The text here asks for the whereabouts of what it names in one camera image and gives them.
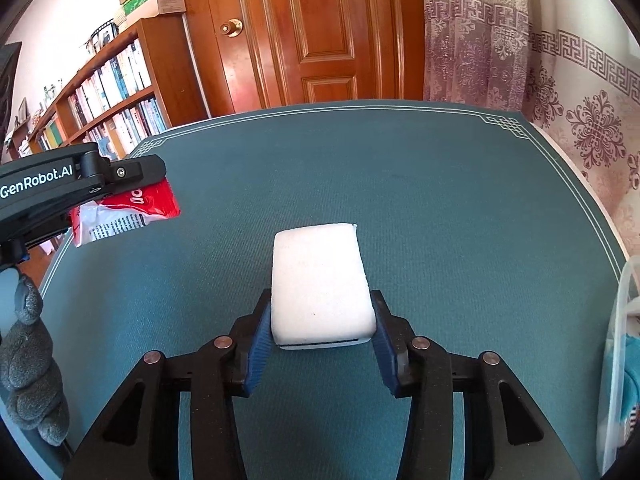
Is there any white sponge block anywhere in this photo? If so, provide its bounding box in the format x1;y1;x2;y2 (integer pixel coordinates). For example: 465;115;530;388
270;223;376;350

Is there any red balloon glue packet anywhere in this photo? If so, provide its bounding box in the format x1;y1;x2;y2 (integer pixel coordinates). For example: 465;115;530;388
70;179;181;247

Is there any blue Curel fabric pouch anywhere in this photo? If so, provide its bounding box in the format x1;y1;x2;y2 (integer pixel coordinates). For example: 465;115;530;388
601;335;639;422

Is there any grey gloved left hand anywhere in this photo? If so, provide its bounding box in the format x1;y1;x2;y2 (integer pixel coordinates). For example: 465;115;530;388
1;273;70;448

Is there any green table mat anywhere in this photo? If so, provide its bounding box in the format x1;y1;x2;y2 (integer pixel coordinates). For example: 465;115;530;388
43;102;626;479

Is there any wooden bookshelf with books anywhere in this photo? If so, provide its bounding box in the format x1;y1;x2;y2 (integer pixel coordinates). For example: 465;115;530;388
6;14;207;162

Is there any clear plastic bowl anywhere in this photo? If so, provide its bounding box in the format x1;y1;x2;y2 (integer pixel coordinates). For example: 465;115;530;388
597;256;639;479

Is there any brass door knob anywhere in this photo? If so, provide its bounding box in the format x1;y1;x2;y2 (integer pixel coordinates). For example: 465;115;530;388
220;18;244;38

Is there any brown wooden door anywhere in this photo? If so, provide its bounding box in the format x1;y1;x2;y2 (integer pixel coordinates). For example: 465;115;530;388
186;0;425;116

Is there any white purple patterned curtain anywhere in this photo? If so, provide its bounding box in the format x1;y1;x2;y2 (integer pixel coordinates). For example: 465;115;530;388
424;0;639;254

